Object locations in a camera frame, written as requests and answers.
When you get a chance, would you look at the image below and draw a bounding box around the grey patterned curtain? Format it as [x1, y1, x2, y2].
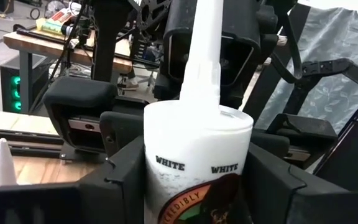
[253, 6, 358, 134]

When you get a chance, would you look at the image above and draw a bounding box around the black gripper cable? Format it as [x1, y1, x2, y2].
[270, 12, 304, 85]

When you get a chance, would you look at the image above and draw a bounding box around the wooden background workbench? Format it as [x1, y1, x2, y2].
[3, 27, 133, 113]

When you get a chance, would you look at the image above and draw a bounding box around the black computer with green lights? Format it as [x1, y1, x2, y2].
[0, 55, 51, 113]

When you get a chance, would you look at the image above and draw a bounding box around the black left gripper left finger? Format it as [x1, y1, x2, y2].
[0, 136, 145, 224]

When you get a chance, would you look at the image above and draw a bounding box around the yellow green box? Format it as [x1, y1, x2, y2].
[35, 17, 64, 35]

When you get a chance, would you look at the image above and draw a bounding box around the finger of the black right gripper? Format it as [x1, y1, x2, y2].
[42, 77, 145, 158]
[250, 113, 338, 170]

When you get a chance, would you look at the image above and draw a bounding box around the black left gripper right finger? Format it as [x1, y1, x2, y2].
[244, 142, 358, 224]

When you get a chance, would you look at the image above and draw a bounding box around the person's shoe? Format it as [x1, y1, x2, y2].
[118, 76, 140, 91]

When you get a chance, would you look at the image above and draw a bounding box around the black aluminium table frame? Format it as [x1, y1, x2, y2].
[0, 2, 358, 194]

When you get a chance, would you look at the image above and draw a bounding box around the orange white sealant tube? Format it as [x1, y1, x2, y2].
[0, 138, 17, 187]
[144, 0, 254, 224]

